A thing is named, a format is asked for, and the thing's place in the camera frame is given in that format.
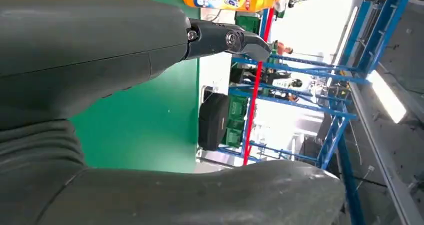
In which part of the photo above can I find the red pole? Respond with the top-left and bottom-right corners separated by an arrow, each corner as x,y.
242,7 -> 276,167

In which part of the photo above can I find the blue metal rack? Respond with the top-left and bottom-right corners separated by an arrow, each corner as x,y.
217,0 -> 416,225

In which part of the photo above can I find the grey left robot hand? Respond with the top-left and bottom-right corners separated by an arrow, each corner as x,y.
0,0 -> 347,225

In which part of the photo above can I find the green plastic crate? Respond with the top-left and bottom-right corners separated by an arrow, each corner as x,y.
221,94 -> 250,149

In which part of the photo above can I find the black zip case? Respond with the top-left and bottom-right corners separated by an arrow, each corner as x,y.
197,92 -> 231,152

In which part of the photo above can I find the bright ceiling light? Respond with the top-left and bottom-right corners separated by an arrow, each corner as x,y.
365,70 -> 408,125

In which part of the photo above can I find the green table mat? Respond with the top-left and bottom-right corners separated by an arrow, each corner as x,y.
70,0 -> 202,174

